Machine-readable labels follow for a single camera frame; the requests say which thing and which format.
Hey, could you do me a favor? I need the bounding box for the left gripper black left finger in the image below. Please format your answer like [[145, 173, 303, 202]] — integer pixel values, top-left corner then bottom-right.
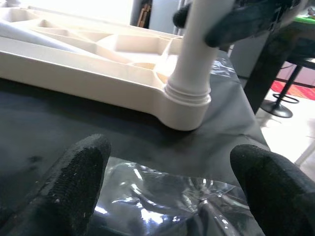
[[0, 134, 112, 236]]

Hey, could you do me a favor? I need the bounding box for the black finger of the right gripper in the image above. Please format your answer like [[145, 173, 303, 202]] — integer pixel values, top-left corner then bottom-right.
[[173, 4, 192, 28], [205, 2, 279, 47]]

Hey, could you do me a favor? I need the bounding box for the black bar stool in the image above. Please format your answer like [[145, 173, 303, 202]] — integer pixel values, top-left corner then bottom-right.
[[262, 59, 303, 118]]

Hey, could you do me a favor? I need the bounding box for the white plastic children table top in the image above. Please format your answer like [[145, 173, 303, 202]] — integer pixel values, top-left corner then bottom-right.
[[0, 4, 212, 131]]

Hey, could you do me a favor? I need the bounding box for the clear plastic tape patch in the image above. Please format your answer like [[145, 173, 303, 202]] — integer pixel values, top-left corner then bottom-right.
[[93, 156, 266, 236], [210, 53, 238, 79]]

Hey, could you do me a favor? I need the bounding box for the grey refrigerator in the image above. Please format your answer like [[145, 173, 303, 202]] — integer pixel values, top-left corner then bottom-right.
[[130, 0, 192, 35]]

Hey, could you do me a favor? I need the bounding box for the red patterned mat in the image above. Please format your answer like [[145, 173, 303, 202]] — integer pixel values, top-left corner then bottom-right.
[[270, 81, 315, 100]]

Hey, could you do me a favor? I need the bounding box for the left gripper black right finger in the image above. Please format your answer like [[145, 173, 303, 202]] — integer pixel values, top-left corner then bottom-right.
[[229, 144, 315, 236]]

